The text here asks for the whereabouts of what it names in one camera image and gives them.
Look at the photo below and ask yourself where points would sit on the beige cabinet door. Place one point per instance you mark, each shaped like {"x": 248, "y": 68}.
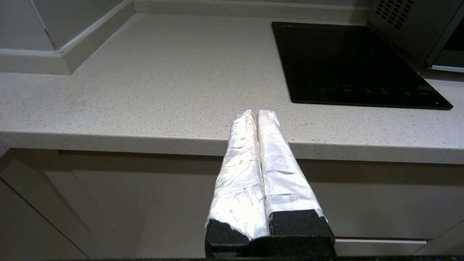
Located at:
{"x": 152, "y": 203}

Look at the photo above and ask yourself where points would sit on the beige cabinet corner panel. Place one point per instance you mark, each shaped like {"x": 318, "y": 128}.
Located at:
{"x": 29, "y": 203}

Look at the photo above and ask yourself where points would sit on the black glass microwave door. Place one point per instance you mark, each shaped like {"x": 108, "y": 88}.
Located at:
{"x": 451, "y": 54}

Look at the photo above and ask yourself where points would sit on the silver microwave oven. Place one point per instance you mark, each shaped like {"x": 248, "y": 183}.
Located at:
{"x": 406, "y": 36}

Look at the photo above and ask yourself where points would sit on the black induction cooktop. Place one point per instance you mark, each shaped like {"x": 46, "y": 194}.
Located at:
{"x": 348, "y": 61}

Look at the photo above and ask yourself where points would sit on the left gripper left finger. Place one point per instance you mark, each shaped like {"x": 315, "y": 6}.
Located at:
{"x": 239, "y": 181}

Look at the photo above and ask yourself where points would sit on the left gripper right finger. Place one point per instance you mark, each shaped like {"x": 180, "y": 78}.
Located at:
{"x": 286, "y": 181}

